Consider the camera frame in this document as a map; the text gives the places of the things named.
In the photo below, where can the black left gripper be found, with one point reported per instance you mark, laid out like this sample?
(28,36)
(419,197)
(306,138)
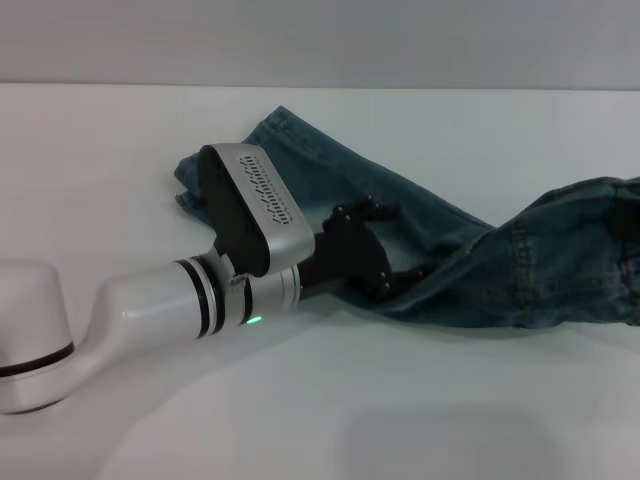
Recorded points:
(345,260)

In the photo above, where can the blue denim shorts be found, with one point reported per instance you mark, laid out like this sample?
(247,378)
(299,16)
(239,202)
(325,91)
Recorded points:
(500,280)

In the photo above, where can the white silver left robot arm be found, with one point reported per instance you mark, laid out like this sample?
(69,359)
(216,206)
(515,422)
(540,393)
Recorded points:
(150,305)

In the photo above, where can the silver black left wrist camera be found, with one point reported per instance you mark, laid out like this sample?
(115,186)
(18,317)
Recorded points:
(250,200)

